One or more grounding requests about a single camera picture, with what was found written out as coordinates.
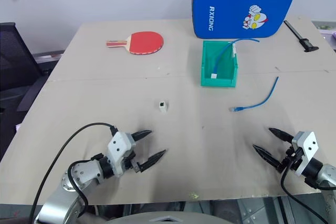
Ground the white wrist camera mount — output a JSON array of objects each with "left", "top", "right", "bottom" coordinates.
[
  {"left": 107, "top": 131, "right": 137, "bottom": 178},
  {"left": 291, "top": 130, "right": 320, "bottom": 177}
]

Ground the blue cable white connector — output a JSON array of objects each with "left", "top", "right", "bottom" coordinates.
[{"left": 209, "top": 37, "right": 260, "bottom": 79}]

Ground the small white connector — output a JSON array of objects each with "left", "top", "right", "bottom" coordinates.
[{"left": 158, "top": 100, "right": 169, "bottom": 115}]

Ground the gray metal table frame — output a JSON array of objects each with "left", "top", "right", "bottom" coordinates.
[{"left": 183, "top": 195, "right": 336, "bottom": 224}]

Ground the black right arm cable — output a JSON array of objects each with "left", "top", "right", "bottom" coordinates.
[{"left": 280, "top": 150, "right": 332, "bottom": 224}]

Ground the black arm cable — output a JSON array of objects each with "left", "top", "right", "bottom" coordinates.
[
  {"left": 28, "top": 122, "right": 118, "bottom": 224},
  {"left": 280, "top": 150, "right": 332, "bottom": 224}
]

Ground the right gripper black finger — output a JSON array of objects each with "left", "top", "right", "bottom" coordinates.
[
  {"left": 268, "top": 127, "right": 295, "bottom": 144},
  {"left": 252, "top": 144, "right": 284, "bottom": 170}
]

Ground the blue RXIONG kick pad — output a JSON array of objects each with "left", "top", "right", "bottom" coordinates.
[{"left": 191, "top": 0, "right": 295, "bottom": 39}]

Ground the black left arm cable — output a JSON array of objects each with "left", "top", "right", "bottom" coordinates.
[{"left": 28, "top": 122, "right": 118, "bottom": 224}]

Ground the gray side table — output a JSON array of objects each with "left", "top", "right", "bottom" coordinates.
[{"left": 311, "top": 19, "right": 336, "bottom": 49}]

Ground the black caliper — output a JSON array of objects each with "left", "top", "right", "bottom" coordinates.
[{"left": 283, "top": 20, "right": 320, "bottom": 54}]

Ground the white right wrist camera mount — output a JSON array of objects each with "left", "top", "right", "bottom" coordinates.
[{"left": 291, "top": 130, "right": 320, "bottom": 177}]

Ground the black mesh office chair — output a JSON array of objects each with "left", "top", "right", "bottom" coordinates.
[{"left": 0, "top": 22, "right": 57, "bottom": 112}]

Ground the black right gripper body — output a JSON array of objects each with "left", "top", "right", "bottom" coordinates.
[{"left": 277, "top": 145, "right": 303, "bottom": 175}]

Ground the gray rounded robot torso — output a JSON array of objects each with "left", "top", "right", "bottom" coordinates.
[{"left": 103, "top": 210, "right": 238, "bottom": 224}]

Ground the green plastic bin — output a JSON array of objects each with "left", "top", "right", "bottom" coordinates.
[{"left": 201, "top": 39, "right": 239, "bottom": 89}]

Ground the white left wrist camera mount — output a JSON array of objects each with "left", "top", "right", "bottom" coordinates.
[{"left": 107, "top": 131, "right": 137, "bottom": 178}]

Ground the red table tennis paddle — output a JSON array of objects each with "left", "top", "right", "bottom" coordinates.
[{"left": 106, "top": 31, "right": 165, "bottom": 56}]

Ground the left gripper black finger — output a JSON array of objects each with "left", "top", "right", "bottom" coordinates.
[
  {"left": 131, "top": 129, "right": 153, "bottom": 143},
  {"left": 138, "top": 149, "right": 167, "bottom": 173}
]

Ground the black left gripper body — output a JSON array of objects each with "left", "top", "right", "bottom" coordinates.
[{"left": 121, "top": 132, "right": 144, "bottom": 174}]

